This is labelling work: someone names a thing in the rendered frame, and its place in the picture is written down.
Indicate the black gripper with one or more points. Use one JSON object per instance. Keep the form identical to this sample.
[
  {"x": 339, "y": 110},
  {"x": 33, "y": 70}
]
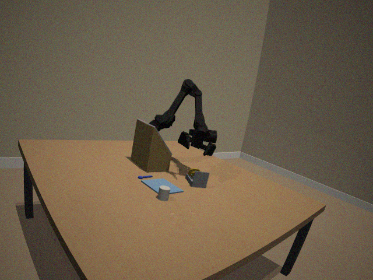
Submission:
[{"x": 185, "y": 139}]

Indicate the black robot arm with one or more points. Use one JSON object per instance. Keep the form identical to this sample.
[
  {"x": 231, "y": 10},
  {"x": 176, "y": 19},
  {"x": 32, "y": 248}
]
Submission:
[{"x": 166, "y": 119}]

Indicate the blue flat mat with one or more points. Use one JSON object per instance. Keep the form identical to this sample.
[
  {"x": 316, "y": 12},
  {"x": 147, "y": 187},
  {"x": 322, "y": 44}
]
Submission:
[{"x": 156, "y": 183}]

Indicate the grey cylinder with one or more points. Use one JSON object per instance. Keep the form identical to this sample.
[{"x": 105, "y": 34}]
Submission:
[{"x": 164, "y": 193}]

